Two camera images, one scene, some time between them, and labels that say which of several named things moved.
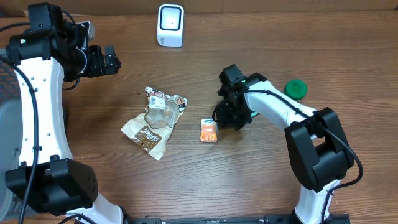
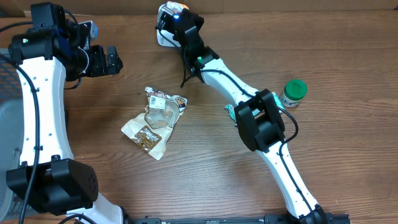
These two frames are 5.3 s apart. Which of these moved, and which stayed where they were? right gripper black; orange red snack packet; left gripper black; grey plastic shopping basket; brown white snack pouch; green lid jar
Moved: orange red snack packet; right gripper black
Stayed: grey plastic shopping basket; green lid jar; left gripper black; brown white snack pouch
